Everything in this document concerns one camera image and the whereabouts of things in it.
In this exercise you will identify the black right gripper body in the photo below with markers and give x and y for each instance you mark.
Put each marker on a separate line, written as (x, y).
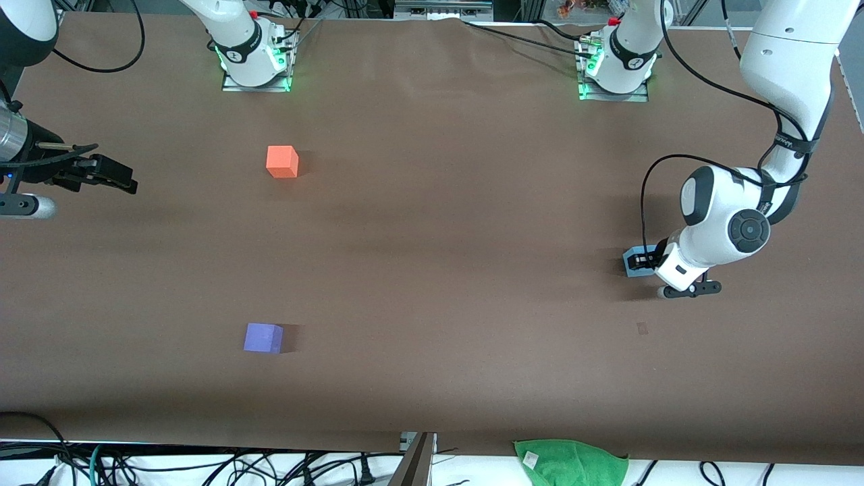
(42, 169)

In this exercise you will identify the black power plug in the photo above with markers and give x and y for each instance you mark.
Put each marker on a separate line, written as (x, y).
(365, 472)

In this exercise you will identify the brown table cover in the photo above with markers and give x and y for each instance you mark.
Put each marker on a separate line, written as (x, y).
(439, 270)

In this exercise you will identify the orange foam block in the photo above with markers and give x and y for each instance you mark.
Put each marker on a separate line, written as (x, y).
(282, 163)

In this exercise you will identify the aluminium table edge rail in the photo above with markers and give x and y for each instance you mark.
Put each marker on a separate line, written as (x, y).
(854, 101)

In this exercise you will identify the green microfibre cloth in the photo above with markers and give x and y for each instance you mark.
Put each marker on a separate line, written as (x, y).
(574, 466)

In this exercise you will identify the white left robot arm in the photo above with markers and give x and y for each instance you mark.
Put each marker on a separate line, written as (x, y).
(790, 61)

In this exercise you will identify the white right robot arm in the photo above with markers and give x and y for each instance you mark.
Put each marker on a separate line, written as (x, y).
(239, 40)

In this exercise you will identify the grey metal post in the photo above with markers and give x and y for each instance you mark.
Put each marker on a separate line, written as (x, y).
(415, 469)

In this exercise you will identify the small colourful toy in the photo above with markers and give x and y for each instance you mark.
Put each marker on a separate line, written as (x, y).
(572, 8)

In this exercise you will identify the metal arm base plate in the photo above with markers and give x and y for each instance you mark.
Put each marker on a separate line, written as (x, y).
(641, 94)
(233, 88)

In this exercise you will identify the purple foam block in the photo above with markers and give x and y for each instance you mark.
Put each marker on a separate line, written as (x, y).
(263, 339)

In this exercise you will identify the light blue foam block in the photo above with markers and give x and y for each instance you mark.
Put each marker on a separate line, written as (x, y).
(631, 264)

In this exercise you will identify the white bench surface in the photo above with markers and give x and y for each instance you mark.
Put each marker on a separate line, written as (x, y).
(486, 469)

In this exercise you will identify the grey aluminium frame rail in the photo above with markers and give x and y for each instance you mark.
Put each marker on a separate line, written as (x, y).
(442, 8)

